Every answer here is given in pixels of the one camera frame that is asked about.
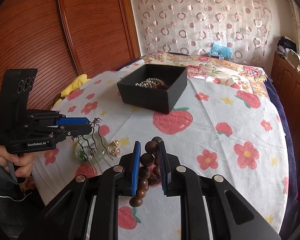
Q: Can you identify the blue bubble wrap bag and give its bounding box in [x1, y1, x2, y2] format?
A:
[209, 43, 232, 60]

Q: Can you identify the black jewelry box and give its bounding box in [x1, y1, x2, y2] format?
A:
[117, 64, 187, 114]

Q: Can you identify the left hand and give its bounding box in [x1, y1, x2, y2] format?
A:
[0, 146, 37, 178]

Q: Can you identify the pile of dark clothes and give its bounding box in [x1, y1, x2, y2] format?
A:
[276, 36, 297, 58]

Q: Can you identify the long wooden cabinet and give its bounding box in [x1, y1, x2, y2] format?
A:
[271, 54, 300, 165]

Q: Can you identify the dark left sleeve forearm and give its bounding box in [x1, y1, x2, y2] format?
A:
[0, 166, 45, 239]

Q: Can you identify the gold pearl brooch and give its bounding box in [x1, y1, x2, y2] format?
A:
[107, 140, 121, 157]

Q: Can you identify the wooden wardrobe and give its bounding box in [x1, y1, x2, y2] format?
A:
[0, 0, 140, 109]

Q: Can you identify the strawberry flower bed sheet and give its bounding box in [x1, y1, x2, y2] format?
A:
[32, 66, 289, 239]

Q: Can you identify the pearl necklace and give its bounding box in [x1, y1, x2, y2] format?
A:
[135, 77, 166, 88]

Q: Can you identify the dark wooden bead bracelet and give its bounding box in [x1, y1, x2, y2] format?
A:
[129, 136, 166, 208]

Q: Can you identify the pink circle pattern curtain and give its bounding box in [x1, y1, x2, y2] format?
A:
[131, 0, 272, 66]

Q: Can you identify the red string bracelet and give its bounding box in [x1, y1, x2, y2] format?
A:
[152, 81, 171, 90]

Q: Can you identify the yellow pikachu plush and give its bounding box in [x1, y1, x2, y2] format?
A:
[52, 74, 90, 108]

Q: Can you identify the pale green jade bangle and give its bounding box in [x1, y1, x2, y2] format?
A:
[73, 133, 108, 165]

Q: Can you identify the floral quilt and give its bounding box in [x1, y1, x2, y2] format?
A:
[141, 51, 269, 98]

